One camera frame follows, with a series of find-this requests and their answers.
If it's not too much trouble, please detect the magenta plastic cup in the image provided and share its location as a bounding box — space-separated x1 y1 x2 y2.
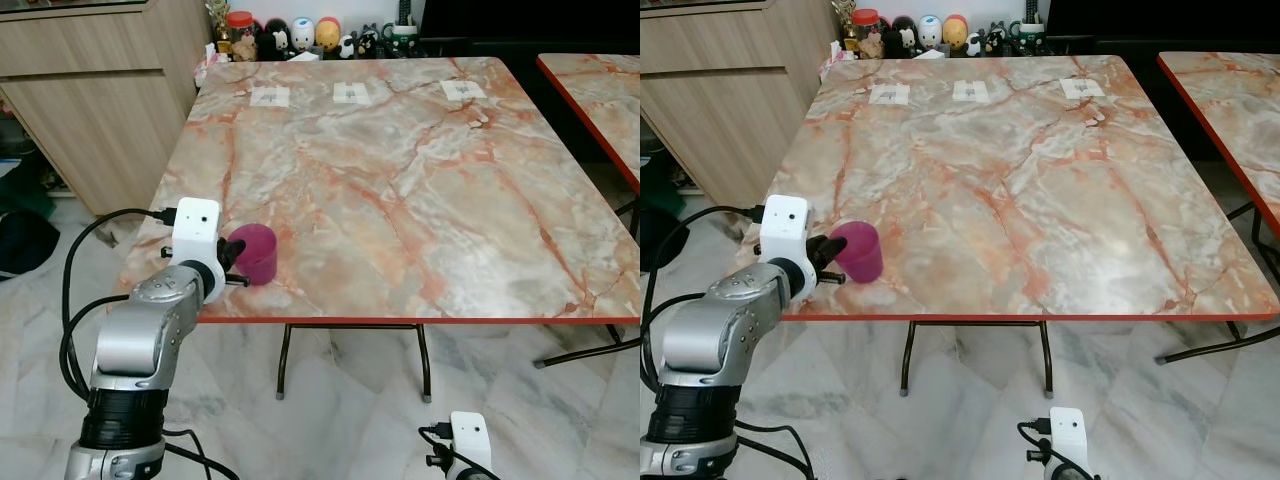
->
832 221 886 284
229 224 280 288

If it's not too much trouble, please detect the black floor bag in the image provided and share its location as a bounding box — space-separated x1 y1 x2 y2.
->
0 209 62 282
640 182 693 273

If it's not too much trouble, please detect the large marble folding table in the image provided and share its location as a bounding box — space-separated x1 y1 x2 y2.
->
114 56 641 403
738 54 1280 401

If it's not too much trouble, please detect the light wooden cabinet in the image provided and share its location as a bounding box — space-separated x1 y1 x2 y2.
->
0 0 217 217
640 0 843 209

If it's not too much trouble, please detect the pink white plastic bag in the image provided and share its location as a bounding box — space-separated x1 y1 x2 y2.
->
194 46 239 89
819 44 853 83

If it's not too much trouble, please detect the red lid jar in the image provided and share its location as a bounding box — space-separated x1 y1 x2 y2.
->
225 10 256 59
851 8 882 53

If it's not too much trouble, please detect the marble side table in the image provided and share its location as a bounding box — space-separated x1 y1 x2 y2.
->
533 52 641 370
1155 50 1280 365

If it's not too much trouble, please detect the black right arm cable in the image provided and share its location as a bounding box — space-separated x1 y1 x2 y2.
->
418 425 485 480
1017 420 1099 480

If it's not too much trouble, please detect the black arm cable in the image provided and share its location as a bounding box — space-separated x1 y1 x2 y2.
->
640 204 767 393
1017 420 1099 480
418 425 485 480
57 207 179 403

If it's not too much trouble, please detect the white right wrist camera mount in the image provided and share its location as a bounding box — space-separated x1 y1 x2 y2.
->
449 411 494 477
1047 406 1090 477

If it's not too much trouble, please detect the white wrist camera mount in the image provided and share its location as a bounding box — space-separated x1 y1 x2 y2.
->
171 198 222 269
759 195 811 267
449 411 494 477
1047 406 1090 477

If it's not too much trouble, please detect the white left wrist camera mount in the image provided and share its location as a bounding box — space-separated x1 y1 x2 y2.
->
759 195 811 267
171 198 222 269

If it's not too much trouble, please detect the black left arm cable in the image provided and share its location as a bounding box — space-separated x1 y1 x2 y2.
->
640 204 767 393
57 207 179 403

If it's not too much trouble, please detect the black waist cable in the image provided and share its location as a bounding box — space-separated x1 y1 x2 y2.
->
733 419 817 480
160 427 242 480

